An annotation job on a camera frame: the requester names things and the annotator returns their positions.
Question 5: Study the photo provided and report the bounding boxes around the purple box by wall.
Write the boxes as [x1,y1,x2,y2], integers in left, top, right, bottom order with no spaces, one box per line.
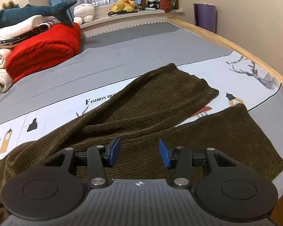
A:
[194,4,217,33]

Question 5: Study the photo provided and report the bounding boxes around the dark olive corduroy pants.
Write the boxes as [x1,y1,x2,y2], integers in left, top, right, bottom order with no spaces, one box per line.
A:
[0,62,283,226]

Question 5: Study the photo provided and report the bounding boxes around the yellow plush bear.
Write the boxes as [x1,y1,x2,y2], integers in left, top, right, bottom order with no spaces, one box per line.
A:
[108,0,142,16]

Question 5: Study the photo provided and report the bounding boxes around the wooden bed frame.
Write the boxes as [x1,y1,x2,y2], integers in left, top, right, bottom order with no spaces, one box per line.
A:
[168,18,283,84]

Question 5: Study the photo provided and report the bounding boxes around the grey white printed bed sheet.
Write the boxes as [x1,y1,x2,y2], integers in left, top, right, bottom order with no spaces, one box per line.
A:
[0,22,283,195]

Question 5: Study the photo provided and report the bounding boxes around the white plush toy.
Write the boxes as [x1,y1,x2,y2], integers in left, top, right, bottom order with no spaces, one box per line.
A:
[73,4,95,25]

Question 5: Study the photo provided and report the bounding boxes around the white folded bedding stack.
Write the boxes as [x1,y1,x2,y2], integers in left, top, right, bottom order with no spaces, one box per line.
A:
[0,15,59,48]

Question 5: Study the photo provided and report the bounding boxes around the blue plush shark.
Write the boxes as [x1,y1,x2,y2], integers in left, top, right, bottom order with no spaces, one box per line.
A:
[0,0,77,28]

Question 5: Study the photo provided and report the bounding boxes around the panda plush toy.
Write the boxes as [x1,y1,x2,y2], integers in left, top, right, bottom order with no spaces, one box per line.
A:
[146,0,160,10]

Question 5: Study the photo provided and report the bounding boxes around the red folded blanket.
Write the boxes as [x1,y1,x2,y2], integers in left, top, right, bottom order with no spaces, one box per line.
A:
[5,23,81,83]

